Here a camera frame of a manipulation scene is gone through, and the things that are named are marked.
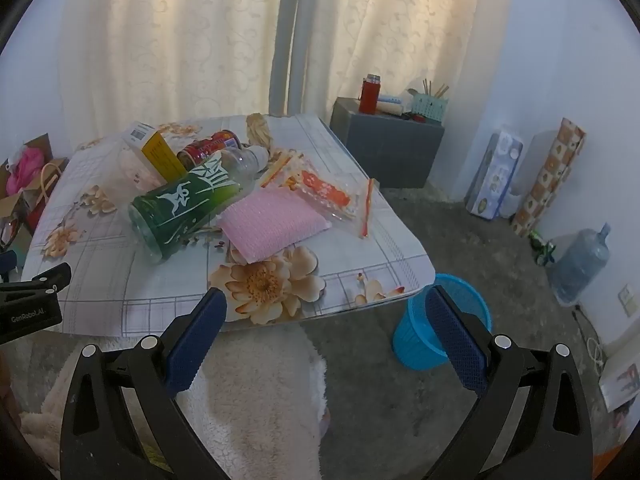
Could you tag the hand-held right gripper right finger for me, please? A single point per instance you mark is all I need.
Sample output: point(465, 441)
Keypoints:
point(455, 340)

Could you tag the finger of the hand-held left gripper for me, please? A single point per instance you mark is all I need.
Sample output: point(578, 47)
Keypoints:
point(45, 281)
point(7, 264)

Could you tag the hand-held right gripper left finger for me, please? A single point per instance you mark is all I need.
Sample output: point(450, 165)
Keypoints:
point(195, 345)

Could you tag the blue plastic wastebasket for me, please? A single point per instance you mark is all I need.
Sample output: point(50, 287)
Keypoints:
point(415, 330)

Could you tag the green plastic bottle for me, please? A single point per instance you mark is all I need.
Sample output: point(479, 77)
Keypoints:
point(185, 205)

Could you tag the pink sponge cloth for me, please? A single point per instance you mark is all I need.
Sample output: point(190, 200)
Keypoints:
point(270, 222)

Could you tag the clear red zip bag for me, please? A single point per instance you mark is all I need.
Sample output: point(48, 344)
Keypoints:
point(366, 210)

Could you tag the yellow white medicine box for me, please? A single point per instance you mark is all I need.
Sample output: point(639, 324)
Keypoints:
point(160, 152)

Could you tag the red drink can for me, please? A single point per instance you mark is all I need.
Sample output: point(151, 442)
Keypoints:
point(205, 147)

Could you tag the clear printed plastic bag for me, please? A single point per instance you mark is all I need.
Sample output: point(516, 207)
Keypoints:
point(320, 190)

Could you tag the brown paper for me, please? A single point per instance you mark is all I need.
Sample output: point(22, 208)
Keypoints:
point(259, 130)

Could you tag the brown cardboard box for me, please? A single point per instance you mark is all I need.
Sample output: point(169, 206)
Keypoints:
point(42, 147)

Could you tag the small green black object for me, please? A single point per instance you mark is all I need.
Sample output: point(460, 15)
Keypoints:
point(542, 247)

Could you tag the large clear water jug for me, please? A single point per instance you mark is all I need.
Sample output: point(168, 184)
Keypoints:
point(580, 265)

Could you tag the white printed carton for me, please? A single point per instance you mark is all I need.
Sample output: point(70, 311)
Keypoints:
point(620, 375)

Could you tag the toilet paper pack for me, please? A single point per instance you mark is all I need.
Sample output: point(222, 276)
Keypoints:
point(492, 175)

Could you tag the patterned rolled mat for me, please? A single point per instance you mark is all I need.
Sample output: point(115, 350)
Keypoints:
point(550, 175)

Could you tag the grey cabinet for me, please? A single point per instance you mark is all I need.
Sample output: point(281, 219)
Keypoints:
point(390, 150)

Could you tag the small red black object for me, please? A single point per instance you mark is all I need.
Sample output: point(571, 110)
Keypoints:
point(415, 118)

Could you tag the teal utensil holder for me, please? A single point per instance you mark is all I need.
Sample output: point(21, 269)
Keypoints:
point(427, 109)

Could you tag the white spoon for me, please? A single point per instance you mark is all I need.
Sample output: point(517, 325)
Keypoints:
point(412, 92)

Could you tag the white blue tube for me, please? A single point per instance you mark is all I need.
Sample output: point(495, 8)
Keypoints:
point(387, 97)

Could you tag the bundle of wooden chopsticks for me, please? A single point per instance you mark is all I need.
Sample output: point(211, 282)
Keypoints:
point(431, 88)

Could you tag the red thermos flask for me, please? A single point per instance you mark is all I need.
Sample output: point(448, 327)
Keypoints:
point(369, 97)

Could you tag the cream patterned curtain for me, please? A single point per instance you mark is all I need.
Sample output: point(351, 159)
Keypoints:
point(400, 25)
point(165, 35)

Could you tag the wall socket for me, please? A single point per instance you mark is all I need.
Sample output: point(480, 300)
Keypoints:
point(629, 300)

